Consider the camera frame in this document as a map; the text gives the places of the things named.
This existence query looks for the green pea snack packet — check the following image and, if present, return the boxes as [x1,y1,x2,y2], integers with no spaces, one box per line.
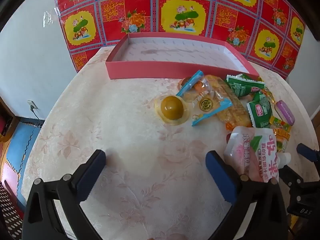
[226,73,265,98]

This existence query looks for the green packet with red label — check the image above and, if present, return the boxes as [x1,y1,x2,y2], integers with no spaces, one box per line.
[246,91,273,128]

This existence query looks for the colourful foam floor mat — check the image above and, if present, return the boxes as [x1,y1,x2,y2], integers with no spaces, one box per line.
[0,116,43,180]

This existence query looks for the yellow egg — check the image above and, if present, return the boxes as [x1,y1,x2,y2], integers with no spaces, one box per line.
[154,94,189,125]

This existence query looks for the long orange cracker packet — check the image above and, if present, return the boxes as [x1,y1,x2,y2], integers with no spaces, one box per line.
[205,75,253,130]

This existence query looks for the pink jelly pouch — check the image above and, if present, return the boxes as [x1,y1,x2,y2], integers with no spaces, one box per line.
[223,126,292,183]

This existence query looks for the red floral printed cloth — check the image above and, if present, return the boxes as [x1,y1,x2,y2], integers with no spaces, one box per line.
[52,0,306,78]

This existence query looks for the pink cardboard box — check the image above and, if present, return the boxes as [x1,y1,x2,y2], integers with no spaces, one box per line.
[105,32,260,80]

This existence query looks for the brown egg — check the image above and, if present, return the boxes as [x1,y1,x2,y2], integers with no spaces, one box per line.
[178,77,193,90]

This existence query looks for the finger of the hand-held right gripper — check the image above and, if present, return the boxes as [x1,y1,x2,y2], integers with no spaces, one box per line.
[297,143,320,164]
[278,166,309,189]

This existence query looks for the dark wooden furniture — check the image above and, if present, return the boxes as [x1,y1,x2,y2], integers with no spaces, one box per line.
[0,94,18,143]

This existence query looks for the black dotted cloth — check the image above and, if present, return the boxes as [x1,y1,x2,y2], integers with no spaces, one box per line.
[0,180,25,235]

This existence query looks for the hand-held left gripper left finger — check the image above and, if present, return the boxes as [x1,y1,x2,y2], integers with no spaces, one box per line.
[23,149,107,240]

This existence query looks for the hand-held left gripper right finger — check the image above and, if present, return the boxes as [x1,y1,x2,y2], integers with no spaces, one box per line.
[205,150,288,240]

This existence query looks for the purple tin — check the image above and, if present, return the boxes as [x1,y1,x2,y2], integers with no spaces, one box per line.
[274,100,296,125]

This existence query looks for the blue-edged clear pastry packet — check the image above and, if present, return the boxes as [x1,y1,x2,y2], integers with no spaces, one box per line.
[176,70,233,127]

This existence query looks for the yellow orange candy packet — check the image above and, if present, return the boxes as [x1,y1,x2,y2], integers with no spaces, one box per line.
[272,129,291,153]

